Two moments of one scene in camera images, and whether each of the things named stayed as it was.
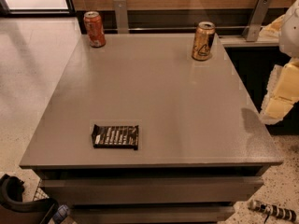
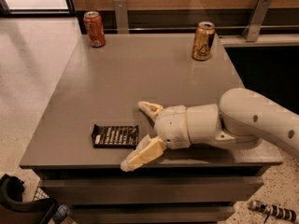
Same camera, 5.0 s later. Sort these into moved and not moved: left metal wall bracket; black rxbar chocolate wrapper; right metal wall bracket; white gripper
Moved: white gripper
Not moved: black rxbar chocolate wrapper; right metal wall bracket; left metal wall bracket
